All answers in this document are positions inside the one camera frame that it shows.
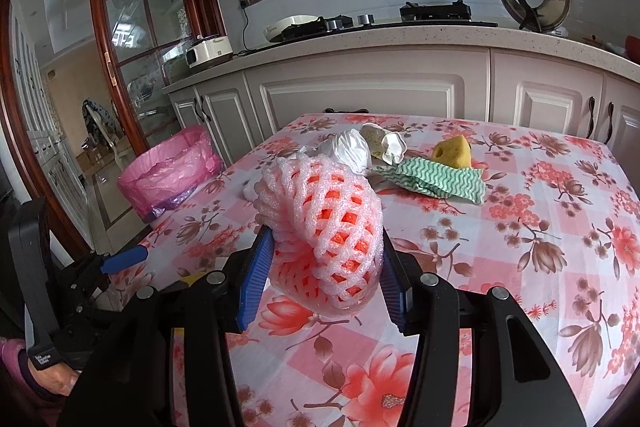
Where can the wooden glass sliding door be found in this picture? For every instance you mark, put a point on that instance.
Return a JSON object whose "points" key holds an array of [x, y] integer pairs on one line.
{"points": [[145, 47]]}

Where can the pink floral tablecloth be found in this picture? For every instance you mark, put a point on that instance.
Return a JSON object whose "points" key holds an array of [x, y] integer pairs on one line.
{"points": [[500, 247]]}

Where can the person's left forearm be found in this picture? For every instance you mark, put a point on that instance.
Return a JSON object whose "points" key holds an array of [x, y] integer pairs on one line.
{"points": [[20, 372]]}

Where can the white dining chair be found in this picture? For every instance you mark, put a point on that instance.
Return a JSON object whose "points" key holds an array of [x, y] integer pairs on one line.
{"points": [[112, 142]]}

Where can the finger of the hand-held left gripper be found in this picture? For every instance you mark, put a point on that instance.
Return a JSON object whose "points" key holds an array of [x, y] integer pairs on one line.
{"points": [[125, 259], [90, 302]]}

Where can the white rice cooker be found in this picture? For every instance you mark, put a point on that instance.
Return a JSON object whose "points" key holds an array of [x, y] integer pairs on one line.
{"points": [[207, 51]]}

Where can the yellow sponge with hole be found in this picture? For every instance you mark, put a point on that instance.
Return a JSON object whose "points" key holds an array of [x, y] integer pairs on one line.
{"points": [[452, 153]]}

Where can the white plastic bag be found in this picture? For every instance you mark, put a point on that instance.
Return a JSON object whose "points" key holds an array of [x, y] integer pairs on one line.
{"points": [[347, 149]]}

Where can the wooden door frame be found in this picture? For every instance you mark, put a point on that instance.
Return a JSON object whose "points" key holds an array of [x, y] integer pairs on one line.
{"points": [[30, 57]]}

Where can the white electric pan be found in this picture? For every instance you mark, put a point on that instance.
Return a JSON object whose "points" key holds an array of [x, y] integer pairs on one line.
{"points": [[287, 27]]}

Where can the bin with pink bag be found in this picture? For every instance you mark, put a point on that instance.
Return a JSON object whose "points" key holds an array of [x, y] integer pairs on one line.
{"points": [[170, 172]]}

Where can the black lid stand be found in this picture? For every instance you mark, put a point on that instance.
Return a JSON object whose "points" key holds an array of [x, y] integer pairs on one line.
{"points": [[522, 4]]}

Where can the person's left hand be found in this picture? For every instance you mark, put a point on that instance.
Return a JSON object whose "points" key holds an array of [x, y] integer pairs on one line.
{"points": [[55, 377]]}

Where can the dark patterned garment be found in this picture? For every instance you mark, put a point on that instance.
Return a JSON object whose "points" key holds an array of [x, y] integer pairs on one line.
{"points": [[97, 117]]}

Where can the paper cup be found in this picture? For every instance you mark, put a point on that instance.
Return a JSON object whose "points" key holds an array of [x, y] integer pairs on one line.
{"points": [[382, 142]]}

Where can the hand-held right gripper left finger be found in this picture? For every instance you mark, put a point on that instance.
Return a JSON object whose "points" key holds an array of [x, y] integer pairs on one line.
{"points": [[255, 287]]}

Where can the green striped cloth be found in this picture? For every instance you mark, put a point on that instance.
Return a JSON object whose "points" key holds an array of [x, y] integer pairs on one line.
{"points": [[435, 182]]}

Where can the black gas stove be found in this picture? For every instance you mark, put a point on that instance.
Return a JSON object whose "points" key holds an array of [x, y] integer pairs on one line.
{"points": [[425, 19]]}

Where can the kitchen counter with cabinets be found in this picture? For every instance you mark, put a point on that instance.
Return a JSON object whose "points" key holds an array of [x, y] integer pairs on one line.
{"points": [[375, 87]]}

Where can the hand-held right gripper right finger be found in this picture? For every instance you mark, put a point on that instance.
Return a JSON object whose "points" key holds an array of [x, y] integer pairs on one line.
{"points": [[397, 297]]}

